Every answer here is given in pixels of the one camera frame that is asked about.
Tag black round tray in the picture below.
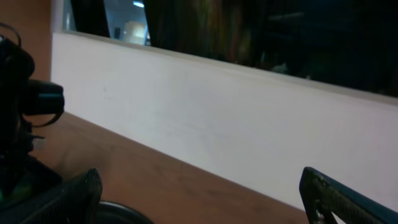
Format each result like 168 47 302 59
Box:
93 201 154 224

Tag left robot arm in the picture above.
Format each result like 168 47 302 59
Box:
1 35 65 195

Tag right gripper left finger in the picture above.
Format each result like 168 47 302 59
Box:
1 169 103 224

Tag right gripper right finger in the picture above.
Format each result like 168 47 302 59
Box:
299 167 397 224

